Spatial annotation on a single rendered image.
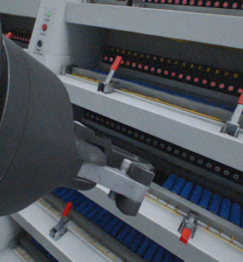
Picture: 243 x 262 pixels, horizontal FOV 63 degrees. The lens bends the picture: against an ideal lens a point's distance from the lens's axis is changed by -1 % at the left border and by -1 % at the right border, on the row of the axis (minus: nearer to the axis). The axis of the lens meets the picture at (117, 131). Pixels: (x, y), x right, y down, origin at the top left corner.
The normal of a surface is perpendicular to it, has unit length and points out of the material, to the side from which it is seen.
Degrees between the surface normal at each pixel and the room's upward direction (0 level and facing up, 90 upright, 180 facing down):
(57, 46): 90
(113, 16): 109
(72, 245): 19
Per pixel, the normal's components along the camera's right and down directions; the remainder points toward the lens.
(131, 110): -0.55, 0.26
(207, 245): 0.16, -0.90
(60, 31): 0.82, 0.36
